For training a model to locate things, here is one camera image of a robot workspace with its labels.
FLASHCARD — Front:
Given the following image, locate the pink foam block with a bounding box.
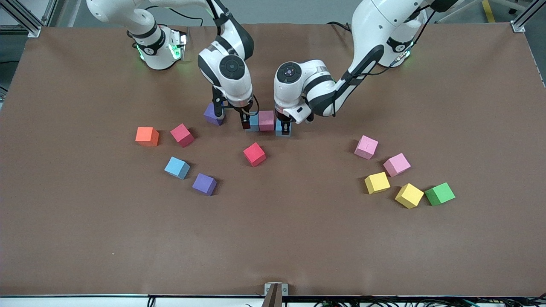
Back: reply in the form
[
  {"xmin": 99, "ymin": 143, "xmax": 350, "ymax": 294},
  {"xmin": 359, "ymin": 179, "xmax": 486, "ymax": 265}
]
[
  {"xmin": 354, "ymin": 135, "xmax": 379, "ymax": 160},
  {"xmin": 258, "ymin": 110, "xmax": 275, "ymax": 132},
  {"xmin": 383, "ymin": 153, "xmax": 412, "ymax": 177}
]

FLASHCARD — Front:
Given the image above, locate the red foam block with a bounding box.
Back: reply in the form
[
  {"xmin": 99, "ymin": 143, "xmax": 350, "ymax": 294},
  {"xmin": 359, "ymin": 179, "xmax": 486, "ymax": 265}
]
[
  {"xmin": 243, "ymin": 142, "xmax": 267, "ymax": 168},
  {"xmin": 170, "ymin": 123, "xmax": 195, "ymax": 148}
]

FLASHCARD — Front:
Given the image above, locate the purple foam block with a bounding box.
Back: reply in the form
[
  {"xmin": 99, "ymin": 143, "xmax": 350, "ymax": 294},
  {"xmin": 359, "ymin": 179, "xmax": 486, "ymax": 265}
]
[
  {"xmin": 192, "ymin": 173, "xmax": 218, "ymax": 197},
  {"xmin": 203, "ymin": 102, "xmax": 224, "ymax": 126}
]

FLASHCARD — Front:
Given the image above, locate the orange foam block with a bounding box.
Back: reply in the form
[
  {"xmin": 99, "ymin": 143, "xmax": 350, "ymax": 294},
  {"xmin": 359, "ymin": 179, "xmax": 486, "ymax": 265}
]
[{"xmin": 135, "ymin": 127, "xmax": 160, "ymax": 147}]

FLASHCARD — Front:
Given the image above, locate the yellow foam block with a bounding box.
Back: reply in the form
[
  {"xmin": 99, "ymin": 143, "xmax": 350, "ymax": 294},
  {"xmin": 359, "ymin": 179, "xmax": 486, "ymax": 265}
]
[
  {"xmin": 395, "ymin": 183, "xmax": 425, "ymax": 209},
  {"xmin": 364, "ymin": 172, "xmax": 391, "ymax": 195}
]

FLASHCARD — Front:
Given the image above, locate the brown table cover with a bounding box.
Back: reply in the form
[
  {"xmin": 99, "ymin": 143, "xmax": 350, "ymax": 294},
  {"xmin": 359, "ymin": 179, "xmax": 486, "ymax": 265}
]
[{"xmin": 0, "ymin": 21, "xmax": 546, "ymax": 298}]

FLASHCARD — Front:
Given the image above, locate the green foam block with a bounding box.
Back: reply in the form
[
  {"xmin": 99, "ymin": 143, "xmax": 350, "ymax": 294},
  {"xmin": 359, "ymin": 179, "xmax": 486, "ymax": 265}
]
[{"xmin": 424, "ymin": 182, "xmax": 456, "ymax": 207}]

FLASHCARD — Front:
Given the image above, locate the black base cable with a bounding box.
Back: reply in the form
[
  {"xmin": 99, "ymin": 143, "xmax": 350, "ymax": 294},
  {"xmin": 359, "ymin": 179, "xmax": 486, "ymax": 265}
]
[{"xmin": 326, "ymin": 21, "xmax": 354, "ymax": 35}]

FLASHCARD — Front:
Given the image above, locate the grey metal bracket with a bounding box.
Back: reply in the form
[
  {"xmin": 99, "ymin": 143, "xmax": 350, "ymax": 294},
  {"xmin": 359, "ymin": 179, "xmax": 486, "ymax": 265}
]
[{"xmin": 262, "ymin": 282, "xmax": 289, "ymax": 307}]

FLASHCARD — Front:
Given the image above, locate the aluminium frame post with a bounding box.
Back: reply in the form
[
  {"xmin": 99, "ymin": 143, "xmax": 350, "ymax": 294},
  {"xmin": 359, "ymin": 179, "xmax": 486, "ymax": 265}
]
[
  {"xmin": 510, "ymin": 0, "xmax": 546, "ymax": 34},
  {"xmin": 0, "ymin": 0, "xmax": 58, "ymax": 38}
]

